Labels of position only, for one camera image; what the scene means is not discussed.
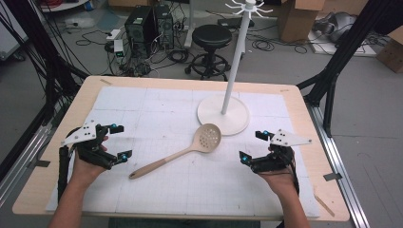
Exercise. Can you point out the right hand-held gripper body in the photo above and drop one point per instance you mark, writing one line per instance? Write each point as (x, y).
(286, 138)

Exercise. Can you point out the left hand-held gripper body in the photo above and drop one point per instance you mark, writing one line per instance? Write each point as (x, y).
(83, 133)

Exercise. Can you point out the beige slotted spoon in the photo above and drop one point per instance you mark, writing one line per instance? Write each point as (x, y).
(177, 155)

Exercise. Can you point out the white hook rack stand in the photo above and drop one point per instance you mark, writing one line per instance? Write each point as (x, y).
(236, 63)

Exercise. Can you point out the person's left hand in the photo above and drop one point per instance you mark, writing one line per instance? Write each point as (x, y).
(83, 172)

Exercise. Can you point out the person's right hand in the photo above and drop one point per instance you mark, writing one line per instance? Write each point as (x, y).
(280, 181)

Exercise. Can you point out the beige tape piece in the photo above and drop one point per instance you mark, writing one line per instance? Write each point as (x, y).
(105, 82)

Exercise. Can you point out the black tape piece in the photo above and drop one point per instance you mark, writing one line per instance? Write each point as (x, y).
(332, 176)
(42, 163)

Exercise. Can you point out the white grid mat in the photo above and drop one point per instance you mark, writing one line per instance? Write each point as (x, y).
(158, 104)

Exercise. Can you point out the white box with green display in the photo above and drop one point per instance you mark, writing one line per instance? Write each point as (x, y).
(118, 50)

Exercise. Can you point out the white power strip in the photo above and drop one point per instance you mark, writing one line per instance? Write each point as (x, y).
(113, 34)

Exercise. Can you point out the large black computer tower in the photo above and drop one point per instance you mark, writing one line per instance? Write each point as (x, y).
(139, 28)

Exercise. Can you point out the black round stool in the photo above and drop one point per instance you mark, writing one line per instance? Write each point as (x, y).
(212, 36)

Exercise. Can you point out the slim black computer tower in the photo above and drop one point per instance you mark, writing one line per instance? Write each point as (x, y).
(164, 27)

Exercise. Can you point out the black power strip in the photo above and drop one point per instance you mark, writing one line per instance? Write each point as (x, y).
(233, 22)

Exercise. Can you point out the tall cardboard box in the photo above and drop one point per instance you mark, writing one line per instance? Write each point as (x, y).
(297, 19)

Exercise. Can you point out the grey device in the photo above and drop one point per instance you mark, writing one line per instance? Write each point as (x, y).
(335, 27)

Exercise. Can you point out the white round table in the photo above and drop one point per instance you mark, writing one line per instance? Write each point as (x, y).
(63, 4)

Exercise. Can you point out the white metal pole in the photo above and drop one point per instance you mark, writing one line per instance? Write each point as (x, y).
(190, 22)

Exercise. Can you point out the low cardboard box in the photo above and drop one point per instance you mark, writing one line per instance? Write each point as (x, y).
(391, 50)

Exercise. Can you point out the aluminium rail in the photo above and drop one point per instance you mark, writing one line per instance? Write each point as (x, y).
(339, 171)
(22, 164)

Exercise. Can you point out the black metal frame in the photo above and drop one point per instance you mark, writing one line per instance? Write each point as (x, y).
(47, 60)
(345, 47)

